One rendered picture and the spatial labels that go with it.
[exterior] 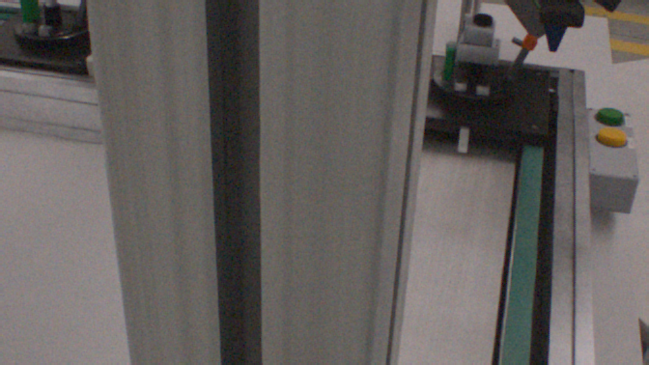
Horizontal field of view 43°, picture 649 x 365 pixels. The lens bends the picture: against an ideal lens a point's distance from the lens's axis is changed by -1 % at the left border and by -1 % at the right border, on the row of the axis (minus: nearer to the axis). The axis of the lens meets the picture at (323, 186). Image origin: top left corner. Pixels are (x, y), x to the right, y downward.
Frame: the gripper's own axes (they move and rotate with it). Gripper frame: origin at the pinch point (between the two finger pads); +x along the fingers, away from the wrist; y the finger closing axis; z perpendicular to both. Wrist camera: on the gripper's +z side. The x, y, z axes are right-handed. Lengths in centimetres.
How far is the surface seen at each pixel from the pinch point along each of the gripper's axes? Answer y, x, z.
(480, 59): -2.5, 5.5, -10.6
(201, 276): -111, -34, -11
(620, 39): 297, 109, 44
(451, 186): -21.9, 17.2, -11.2
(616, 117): -2.8, 11.5, 11.3
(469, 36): -2.5, 1.9, -12.7
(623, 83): 37.4, 22.8, 16.4
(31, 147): -22, 23, -79
